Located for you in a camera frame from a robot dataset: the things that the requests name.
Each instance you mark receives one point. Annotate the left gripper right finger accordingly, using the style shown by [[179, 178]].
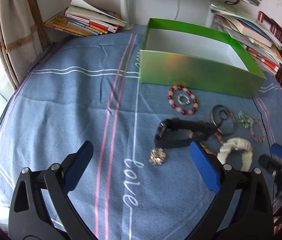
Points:
[[253, 217]]

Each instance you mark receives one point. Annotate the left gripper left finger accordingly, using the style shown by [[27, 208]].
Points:
[[28, 215]]

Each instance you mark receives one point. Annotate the white strap wrist watch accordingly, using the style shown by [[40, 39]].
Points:
[[237, 144]]

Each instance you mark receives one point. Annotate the black wrist watch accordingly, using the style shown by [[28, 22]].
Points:
[[177, 133]]

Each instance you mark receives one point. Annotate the silver metal bangle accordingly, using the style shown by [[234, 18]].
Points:
[[223, 118]]

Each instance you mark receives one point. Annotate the silver rhinestone brooch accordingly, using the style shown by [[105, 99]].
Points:
[[157, 157]]

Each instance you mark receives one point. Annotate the blue striped bed sheet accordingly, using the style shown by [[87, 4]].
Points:
[[89, 89]]

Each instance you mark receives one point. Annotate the right stack of books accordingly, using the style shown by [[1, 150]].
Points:
[[260, 43]]

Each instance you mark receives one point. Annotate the stack of books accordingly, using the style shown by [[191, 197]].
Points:
[[260, 43], [83, 19]]

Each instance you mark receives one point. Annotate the green cardboard box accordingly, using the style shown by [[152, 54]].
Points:
[[192, 56]]

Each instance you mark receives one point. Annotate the beige curtain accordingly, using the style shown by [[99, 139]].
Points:
[[19, 40]]

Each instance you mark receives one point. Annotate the left stack of books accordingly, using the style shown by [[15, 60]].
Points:
[[83, 19]]

